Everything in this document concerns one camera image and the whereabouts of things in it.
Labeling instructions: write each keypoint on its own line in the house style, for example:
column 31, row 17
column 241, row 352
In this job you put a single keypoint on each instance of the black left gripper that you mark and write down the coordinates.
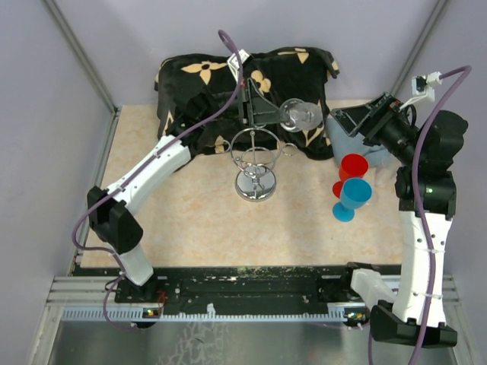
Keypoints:
column 252, row 100

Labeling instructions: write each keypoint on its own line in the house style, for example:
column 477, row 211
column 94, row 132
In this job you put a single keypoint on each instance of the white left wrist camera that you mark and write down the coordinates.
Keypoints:
column 234, row 61

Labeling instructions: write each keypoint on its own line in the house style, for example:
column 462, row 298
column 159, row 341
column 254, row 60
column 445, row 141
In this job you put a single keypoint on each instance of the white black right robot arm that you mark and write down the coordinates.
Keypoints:
column 427, row 197

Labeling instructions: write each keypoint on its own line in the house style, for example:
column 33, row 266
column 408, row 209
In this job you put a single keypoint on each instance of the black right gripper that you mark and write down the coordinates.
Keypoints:
column 350, row 119

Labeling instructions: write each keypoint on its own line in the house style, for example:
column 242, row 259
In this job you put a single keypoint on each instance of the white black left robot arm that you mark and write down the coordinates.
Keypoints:
column 112, row 211

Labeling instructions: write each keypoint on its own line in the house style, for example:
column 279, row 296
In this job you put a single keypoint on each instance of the grey blue cloth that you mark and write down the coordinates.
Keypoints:
column 342, row 145

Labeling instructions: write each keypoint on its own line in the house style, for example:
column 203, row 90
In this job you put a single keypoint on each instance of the black floral blanket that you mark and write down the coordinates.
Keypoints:
column 195, row 86

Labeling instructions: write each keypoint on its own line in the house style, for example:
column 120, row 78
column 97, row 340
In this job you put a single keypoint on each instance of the grey slotted cable duct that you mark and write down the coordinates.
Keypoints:
column 114, row 314

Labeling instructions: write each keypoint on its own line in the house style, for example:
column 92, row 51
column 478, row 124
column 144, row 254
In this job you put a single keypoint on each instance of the red plastic wine glass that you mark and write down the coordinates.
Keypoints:
column 351, row 166

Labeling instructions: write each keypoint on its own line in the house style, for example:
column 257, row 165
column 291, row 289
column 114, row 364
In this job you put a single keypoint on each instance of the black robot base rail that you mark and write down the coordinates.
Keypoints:
column 251, row 292

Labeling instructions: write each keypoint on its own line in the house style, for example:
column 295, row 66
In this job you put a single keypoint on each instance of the clear wine glass front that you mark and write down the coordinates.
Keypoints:
column 384, row 175

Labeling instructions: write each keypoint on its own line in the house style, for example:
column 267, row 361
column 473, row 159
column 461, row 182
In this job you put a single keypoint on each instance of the chrome wire wine glass rack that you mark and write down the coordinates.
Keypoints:
column 256, row 180

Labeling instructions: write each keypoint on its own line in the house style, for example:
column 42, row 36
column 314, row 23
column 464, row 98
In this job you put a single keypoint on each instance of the blue plastic wine glass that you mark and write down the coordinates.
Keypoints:
column 355, row 193

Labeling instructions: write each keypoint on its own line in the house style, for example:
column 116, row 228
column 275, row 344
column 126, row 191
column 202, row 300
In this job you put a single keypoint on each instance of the clear wine glass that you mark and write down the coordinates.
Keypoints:
column 297, row 115
column 384, row 175

